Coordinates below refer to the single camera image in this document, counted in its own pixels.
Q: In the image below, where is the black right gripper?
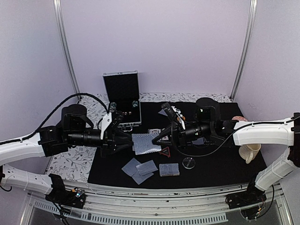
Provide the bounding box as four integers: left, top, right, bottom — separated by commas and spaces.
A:
151, 121, 213, 151

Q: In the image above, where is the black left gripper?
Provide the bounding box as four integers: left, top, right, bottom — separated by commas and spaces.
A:
67, 128, 134, 158

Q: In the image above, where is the red triangle all-in marker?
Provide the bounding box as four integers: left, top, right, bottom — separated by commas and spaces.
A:
159, 147, 171, 158

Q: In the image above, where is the face-up king card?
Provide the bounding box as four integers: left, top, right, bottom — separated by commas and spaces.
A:
148, 128, 161, 134

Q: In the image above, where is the blue patterned card deck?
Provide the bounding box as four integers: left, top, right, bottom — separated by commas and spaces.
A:
132, 134, 161, 155

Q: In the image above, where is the clear dealer button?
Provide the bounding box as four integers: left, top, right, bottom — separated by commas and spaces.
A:
182, 157, 195, 169

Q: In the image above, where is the long poker chip stack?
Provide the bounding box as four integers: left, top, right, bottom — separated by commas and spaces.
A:
109, 102, 117, 112

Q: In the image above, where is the short poker chip stack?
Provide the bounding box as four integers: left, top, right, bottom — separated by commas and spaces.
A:
132, 101, 139, 108

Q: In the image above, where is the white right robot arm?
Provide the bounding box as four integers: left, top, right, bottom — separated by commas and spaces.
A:
152, 97, 300, 204

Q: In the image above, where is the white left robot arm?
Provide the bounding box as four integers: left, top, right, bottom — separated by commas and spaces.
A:
0, 104, 133, 203

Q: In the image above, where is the floral white tablecloth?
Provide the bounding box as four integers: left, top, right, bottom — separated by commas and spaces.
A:
47, 93, 232, 182

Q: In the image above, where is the black poker mat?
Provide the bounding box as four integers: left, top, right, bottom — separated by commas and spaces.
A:
87, 101, 270, 191

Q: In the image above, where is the aluminium poker chip case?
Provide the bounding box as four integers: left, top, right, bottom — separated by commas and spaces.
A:
103, 70, 142, 132

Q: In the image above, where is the red patterned round tin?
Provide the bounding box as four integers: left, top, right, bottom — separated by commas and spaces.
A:
232, 116, 248, 122

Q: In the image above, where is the cream ribbed mug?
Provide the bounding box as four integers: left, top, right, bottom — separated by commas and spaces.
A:
239, 144, 261, 164

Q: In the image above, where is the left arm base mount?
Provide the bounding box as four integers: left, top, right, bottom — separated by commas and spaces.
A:
45, 174, 86, 209

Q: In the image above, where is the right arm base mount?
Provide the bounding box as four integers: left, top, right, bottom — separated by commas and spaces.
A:
225, 183, 267, 209

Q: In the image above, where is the left aluminium frame post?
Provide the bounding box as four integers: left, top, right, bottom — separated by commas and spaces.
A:
53, 0, 80, 93

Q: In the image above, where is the aluminium frame post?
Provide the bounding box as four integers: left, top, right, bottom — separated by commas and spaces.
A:
53, 0, 80, 93
230, 0, 258, 101

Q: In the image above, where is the right aluminium frame post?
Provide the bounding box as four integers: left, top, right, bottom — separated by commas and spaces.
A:
230, 0, 258, 101

